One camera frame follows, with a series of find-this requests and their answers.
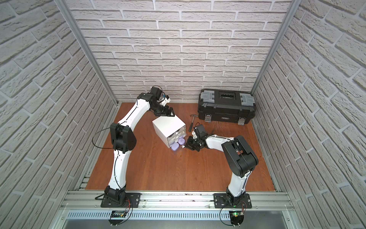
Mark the purple earphone case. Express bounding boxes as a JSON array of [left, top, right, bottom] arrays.
[[171, 142, 180, 151], [178, 138, 185, 146]]

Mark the white drawer cabinet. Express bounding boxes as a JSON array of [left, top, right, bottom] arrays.
[[152, 116, 186, 148]]

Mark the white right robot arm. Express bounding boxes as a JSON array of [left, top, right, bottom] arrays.
[[184, 125, 259, 205]]

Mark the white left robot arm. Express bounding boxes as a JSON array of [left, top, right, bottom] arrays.
[[104, 86, 175, 201]]

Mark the steel claw hammer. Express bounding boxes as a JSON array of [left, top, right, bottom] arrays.
[[188, 114, 198, 132]]

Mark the black plastic toolbox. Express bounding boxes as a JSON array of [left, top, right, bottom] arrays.
[[198, 89, 256, 126]]

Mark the right controller board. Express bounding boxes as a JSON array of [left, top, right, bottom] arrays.
[[229, 211, 244, 227]]

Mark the controller board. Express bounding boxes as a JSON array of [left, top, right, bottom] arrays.
[[109, 210, 131, 226], [229, 211, 244, 227]]

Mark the left controller board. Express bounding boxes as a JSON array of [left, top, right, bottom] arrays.
[[109, 210, 131, 226]]

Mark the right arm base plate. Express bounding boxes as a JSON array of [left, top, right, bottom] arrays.
[[213, 193, 252, 209]]

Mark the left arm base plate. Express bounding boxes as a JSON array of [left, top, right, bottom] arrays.
[[101, 192, 141, 208]]

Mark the aluminium frame rail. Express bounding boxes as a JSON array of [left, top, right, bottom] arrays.
[[60, 190, 295, 211]]

